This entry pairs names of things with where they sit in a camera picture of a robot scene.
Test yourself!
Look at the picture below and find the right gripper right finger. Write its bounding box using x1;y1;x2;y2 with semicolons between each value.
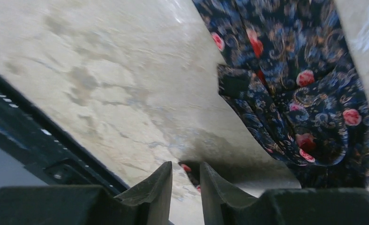
200;163;369;225

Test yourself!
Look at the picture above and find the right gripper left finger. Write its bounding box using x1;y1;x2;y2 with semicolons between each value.
0;162;173;225

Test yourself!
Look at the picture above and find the dark floral patterned tie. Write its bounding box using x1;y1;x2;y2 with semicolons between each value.
193;0;369;188

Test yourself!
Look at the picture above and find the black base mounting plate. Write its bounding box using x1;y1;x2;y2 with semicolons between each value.
0;76;129;195

